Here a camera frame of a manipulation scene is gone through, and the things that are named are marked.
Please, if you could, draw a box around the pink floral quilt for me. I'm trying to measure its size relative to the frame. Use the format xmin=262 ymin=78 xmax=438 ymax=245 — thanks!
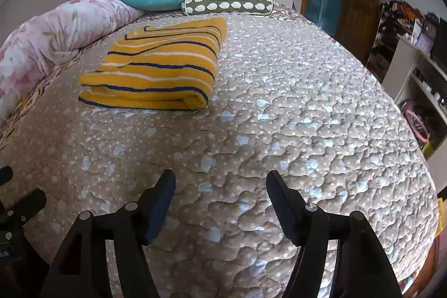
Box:
xmin=0 ymin=0 xmax=145 ymax=126

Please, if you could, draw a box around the black monitor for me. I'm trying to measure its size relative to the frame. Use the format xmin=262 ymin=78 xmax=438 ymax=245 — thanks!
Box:
xmin=432 ymin=18 xmax=447 ymax=66

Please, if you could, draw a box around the olive dotted bolster pillow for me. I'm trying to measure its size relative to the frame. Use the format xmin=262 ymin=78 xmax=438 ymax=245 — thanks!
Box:
xmin=181 ymin=0 xmax=275 ymax=16

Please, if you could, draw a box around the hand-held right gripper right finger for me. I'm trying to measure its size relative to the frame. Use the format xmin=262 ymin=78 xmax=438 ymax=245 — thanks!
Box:
xmin=266 ymin=170 xmax=400 ymax=298

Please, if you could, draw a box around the pink hoop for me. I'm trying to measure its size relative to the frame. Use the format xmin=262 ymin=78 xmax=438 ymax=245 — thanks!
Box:
xmin=401 ymin=101 xmax=431 ymax=145

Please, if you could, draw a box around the white shelf unit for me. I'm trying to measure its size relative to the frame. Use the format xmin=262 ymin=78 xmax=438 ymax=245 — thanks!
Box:
xmin=381 ymin=36 xmax=447 ymax=194

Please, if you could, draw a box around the bed with dotted cover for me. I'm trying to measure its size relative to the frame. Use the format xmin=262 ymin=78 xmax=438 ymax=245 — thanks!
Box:
xmin=0 ymin=10 xmax=440 ymax=298

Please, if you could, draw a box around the cluttered dark storage rack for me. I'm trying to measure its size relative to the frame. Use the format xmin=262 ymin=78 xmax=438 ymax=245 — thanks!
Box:
xmin=367 ymin=0 xmax=434 ymax=75

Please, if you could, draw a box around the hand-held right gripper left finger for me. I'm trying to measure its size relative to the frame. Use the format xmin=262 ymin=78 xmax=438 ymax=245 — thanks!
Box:
xmin=40 ymin=169 xmax=177 ymax=298

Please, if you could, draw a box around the yellow striped sweater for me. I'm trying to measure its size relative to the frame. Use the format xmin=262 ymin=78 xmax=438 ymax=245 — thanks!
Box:
xmin=79 ymin=17 xmax=228 ymax=111

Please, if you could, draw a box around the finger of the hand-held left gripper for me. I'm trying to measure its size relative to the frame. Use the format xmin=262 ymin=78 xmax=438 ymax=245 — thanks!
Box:
xmin=0 ymin=166 xmax=14 ymax=186
xmin=0 ymin=189 xmax=47 ymax=226

